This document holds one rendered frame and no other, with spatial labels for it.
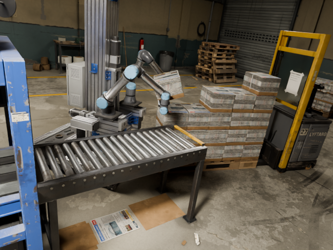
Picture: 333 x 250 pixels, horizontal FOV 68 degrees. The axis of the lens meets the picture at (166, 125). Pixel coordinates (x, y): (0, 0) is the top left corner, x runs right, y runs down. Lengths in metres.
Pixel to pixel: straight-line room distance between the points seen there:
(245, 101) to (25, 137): 2.55
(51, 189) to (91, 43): 1.62
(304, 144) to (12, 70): 3.56
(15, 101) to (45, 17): 7.69
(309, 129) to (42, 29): 7.58
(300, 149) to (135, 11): 7.54
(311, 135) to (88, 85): 2.98
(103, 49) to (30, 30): 6.18
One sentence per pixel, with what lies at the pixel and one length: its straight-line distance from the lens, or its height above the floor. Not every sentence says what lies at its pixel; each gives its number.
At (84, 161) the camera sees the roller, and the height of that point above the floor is 0.80.
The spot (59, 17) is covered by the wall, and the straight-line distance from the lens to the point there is 8.89.
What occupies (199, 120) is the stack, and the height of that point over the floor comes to 0.73.
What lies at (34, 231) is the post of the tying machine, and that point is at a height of 0.67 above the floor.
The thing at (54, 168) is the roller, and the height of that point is 0.80.
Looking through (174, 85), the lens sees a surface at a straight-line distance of 2.61.
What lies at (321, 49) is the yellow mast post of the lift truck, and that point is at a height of 1.69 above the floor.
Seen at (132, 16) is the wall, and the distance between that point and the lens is 9.71.
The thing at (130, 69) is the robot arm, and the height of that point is 1.34.
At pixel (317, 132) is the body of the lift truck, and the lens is 3.99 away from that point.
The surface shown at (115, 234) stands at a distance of 2.41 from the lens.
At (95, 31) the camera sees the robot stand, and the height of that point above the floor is 1.59.
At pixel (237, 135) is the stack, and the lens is 3.37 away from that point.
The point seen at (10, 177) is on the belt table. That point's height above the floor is 0.80.
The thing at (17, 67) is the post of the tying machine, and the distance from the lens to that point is 1.16.
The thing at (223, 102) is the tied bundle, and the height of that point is 0.96.
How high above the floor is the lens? 1.75
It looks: 22 degrees down
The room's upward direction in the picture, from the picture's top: 7 degrees clockwise
